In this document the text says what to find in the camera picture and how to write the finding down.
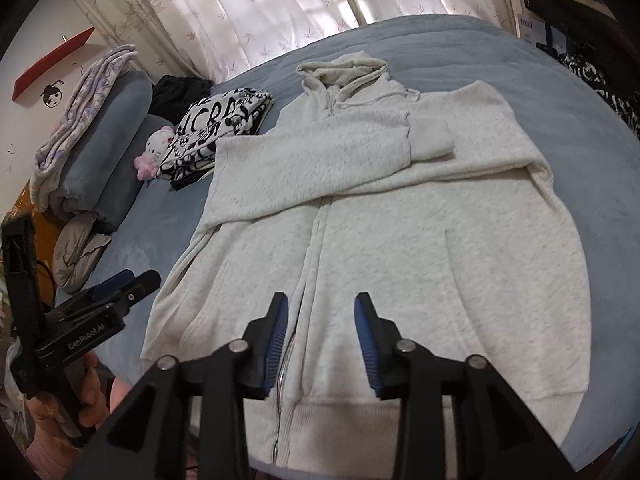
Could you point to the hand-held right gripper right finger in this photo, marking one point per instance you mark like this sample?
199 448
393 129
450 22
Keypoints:
367 350

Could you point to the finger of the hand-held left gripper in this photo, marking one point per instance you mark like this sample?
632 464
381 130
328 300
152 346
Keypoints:
140 287
115 284

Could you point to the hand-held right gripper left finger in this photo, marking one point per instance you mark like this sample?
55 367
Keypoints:
274 350

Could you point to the light grey zip hoodie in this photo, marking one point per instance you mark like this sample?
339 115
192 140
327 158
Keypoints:
450 235

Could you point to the person's left hand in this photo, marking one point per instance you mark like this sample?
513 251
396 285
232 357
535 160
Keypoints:
94 390

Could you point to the folded blue grey blanket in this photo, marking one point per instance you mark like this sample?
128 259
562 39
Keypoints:
132 180

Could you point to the orange wooden headboard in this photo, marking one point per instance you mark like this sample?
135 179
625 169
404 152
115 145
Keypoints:
35 205

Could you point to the white pink cat plush toy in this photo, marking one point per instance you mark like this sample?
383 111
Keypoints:
155 152

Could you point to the grey blue pillows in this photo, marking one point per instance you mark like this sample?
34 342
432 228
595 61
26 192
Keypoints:
115 125

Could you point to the white purple floral quilt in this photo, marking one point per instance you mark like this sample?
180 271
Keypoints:
75 125

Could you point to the black white printed folded garment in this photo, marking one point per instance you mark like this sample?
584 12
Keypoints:
215 125

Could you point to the crumpled black garment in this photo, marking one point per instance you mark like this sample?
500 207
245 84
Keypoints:
182 92

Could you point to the blue bed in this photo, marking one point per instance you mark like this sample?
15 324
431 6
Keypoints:
600 195

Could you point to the black white patterned cloth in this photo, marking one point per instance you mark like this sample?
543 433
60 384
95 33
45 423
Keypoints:
600 82

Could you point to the white printed box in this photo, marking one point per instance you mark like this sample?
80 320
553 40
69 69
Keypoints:
531 30

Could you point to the cartoon face wall sticker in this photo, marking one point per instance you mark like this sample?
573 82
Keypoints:
52 95

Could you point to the red wall shelf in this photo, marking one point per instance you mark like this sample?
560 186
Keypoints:
55 62

